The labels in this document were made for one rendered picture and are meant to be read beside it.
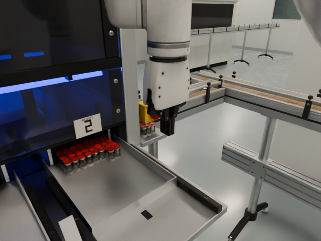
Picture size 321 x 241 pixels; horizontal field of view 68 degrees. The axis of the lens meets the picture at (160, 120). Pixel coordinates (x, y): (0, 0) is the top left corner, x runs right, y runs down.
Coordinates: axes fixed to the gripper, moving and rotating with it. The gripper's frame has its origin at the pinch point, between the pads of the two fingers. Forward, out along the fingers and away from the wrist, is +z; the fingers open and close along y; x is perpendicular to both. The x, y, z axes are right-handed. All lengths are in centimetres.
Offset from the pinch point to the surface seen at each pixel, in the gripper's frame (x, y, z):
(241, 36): -462, -796, 67
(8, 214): -21.8, 33.0, 22.1
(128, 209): -2.0, 10.7, 20.0
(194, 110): -39, -55, 23
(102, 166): -24.4, 5.6, 22.1
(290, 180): 5, -85, 58
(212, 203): 10.0, -6.7, 20.3
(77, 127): -27.8, 10.3, 7.6
